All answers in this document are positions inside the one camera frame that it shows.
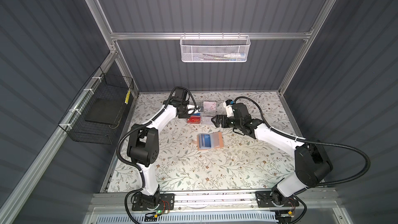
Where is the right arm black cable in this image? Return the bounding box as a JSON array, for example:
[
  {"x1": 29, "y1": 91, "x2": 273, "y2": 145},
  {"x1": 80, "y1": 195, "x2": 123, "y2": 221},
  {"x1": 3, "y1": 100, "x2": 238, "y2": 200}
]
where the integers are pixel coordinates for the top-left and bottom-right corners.
[{"x1": 233, "y1": 96, "x2": 371, "y2": 187}]

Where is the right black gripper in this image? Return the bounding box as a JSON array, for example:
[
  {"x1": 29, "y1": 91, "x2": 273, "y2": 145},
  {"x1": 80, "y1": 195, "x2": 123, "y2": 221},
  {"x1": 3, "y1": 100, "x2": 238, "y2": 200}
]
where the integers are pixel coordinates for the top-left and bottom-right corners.
[{"x1": 211, "y1": 114, "x2": 242, "y2": 130}]

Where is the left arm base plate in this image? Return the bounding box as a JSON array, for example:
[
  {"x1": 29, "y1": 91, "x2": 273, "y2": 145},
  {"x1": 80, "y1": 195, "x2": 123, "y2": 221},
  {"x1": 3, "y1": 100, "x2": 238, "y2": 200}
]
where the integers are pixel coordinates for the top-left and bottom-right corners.
[{"x1": 131, "y1": 193, "x2": 175, "y2": 211}]

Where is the pink card in organizer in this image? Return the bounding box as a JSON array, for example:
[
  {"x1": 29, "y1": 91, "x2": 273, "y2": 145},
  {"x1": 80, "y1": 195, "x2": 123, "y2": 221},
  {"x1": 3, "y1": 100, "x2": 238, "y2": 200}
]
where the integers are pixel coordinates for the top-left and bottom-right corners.
[{"x1": 203, "y1": 101, "x2": 217, "y2": 111}]

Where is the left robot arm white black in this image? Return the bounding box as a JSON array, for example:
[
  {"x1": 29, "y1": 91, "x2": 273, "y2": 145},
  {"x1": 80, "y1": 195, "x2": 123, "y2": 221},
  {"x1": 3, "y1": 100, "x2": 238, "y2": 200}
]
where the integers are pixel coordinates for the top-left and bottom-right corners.
[{"x1": 126, "y1": 87, "x2": 199, "y2": 199}]

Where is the white tube in basket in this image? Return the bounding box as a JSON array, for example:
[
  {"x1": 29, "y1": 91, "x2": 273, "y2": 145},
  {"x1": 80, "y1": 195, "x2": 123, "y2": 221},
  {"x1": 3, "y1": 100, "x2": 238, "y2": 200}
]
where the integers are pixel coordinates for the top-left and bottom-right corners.
[{"x1": 224, "y1": 53, "x2": 247, "y2": 62}]

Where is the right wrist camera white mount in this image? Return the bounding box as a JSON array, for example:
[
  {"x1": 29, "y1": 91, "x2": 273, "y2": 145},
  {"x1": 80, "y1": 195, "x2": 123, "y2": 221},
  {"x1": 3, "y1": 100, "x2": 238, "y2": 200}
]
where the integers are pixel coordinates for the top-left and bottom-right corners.
[{"x1": 223, "y1": 100, "x2": 235, "y2": 118}]

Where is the white card in organizer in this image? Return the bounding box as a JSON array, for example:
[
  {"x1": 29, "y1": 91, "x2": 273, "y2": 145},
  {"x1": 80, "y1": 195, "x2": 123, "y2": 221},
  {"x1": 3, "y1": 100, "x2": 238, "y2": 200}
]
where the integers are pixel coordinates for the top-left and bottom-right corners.
[{"x1": 201, "y1": 116, "x2": 215, "y2": 125}]

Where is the black pad in basket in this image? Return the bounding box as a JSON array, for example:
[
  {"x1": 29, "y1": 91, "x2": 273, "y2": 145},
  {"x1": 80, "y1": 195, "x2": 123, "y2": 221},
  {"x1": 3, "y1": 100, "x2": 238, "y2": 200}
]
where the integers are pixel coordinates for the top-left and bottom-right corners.
[{"x1": 85, "y1": 99, "x2": 122, "y2": 125}]

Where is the pink leather card holder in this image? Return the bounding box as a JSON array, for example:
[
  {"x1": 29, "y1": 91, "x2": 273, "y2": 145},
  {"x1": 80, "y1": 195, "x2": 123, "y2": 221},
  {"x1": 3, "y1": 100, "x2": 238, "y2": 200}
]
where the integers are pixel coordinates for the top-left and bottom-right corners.
[{"x1": 193, "y1": 132, "x2": 224, "y2": 150}]

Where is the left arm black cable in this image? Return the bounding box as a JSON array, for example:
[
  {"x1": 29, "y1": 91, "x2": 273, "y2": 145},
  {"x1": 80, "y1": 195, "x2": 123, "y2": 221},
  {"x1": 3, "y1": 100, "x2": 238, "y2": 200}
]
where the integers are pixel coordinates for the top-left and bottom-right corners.
[{"x1": 115, "y1": 86, "x2": 198, "y2": 224}]

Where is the red card in organizer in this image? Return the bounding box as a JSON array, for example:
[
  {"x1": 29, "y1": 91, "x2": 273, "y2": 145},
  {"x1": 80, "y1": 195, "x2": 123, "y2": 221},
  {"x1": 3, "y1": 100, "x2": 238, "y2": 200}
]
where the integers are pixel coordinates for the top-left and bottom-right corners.
[{"x1": 187, "y1": 116, "x2": 201, "y2": 124}]

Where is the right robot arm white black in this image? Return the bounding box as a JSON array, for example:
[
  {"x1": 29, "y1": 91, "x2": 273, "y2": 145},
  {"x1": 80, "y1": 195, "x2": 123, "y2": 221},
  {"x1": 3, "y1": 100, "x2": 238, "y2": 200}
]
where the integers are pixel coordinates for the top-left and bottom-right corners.
[{"x1": 211, "y1": 101, "x2": 333, "y2": 206}]

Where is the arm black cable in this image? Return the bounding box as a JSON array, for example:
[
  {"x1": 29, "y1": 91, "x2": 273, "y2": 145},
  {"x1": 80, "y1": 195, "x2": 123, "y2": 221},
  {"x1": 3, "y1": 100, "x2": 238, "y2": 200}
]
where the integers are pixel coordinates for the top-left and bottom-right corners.
[
  {"x1": 115, "y1": 86, "x2": 198, "y2": 224},
  {"x1": 233, "y1": 96, "x2": 371, "y2": 187}
]

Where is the aluminium front rail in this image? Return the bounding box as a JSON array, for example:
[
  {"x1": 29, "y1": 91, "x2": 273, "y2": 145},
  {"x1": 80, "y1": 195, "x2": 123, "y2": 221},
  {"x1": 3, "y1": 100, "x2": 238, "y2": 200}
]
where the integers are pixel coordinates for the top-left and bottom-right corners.
[{"x1": 88, "y1": 188, "x2": 342, "y2": 213}]

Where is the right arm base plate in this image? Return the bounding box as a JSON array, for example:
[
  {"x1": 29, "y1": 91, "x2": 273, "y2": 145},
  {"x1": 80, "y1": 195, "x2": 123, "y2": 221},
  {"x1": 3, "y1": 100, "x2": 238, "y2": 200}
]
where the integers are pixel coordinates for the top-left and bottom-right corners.
[{"x1": 255, "y1": 190, "x2": 300, "y2": 208}]

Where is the clear acrylic card organizer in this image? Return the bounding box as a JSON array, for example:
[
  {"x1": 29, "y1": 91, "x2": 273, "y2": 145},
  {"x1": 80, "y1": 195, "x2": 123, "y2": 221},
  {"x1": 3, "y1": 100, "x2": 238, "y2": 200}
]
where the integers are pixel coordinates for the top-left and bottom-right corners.
[{"x1": 192, "y1": 102, "x2": 217, "y2": 117}]

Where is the yellow tag on basket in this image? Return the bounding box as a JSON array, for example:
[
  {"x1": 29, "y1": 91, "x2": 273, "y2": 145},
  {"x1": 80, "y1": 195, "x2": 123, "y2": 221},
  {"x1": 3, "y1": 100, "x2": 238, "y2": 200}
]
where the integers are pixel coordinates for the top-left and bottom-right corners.
[{"x1": 124, "y1": 89, "x2": 131, "y2": 105}]

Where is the white perforated cable duct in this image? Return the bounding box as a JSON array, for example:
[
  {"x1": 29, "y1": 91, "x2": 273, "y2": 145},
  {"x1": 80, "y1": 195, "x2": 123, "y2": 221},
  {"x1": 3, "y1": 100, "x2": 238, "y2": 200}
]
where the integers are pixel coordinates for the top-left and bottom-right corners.
[{"x1": 94, "y1": 211, "x2": 278, "y2": 224}]

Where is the black wire mesh basket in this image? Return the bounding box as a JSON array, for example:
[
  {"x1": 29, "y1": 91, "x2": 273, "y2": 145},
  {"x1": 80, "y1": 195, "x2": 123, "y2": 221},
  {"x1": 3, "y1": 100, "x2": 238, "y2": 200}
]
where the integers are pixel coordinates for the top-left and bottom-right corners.
[{"x1": 59, "y1": 69, "x2": 134, "y2": 145}]

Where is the white wire mesh basket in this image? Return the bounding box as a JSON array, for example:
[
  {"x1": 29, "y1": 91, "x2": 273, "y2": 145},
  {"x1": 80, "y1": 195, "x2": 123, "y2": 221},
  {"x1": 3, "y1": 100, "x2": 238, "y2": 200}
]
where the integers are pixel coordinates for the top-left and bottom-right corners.
[{"x1": 179, "y1": 35, "x2": 251, "y2": 63}]

